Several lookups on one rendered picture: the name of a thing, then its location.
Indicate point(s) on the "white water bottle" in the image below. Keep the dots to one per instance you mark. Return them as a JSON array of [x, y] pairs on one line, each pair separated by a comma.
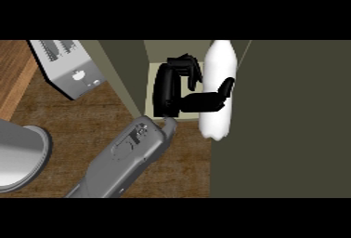
[[219, 62]]

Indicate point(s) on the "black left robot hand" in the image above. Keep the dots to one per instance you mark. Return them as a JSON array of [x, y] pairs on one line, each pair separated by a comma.
[[164, 93]]

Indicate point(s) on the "olive green cabinet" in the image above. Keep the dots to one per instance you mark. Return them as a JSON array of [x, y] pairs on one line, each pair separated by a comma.
[[123, 68]]

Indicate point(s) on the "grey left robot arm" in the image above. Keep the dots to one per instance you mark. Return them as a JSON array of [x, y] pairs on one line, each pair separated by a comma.
[[123, 155]]

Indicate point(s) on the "dark olive cabinet door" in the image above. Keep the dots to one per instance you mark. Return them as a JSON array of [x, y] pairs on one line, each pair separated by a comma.
[[284, 124]]

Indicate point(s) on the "silver toaster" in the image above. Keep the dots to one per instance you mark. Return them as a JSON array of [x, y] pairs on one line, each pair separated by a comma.
[[68, 77]]

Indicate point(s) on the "grey round pot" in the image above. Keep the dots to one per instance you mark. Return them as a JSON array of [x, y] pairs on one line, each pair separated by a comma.
[[18, 155]]

